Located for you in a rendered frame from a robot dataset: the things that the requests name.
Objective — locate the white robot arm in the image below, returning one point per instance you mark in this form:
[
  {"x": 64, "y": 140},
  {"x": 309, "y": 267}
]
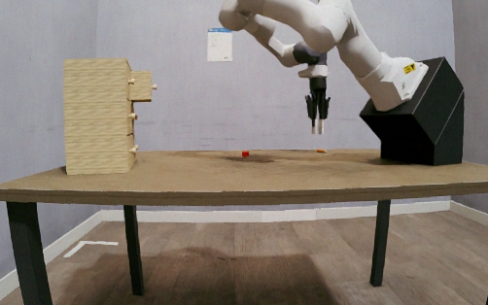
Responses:
[{"x": 321, "y": 27}]

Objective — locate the light wood chest of drawers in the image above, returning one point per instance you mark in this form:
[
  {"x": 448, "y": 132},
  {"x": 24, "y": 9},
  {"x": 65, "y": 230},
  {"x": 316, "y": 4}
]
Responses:
[{"x": 94, "y": 103}]

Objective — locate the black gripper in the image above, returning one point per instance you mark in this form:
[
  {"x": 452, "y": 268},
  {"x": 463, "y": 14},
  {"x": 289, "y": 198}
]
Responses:
[{"x": 317, "y": 88}]

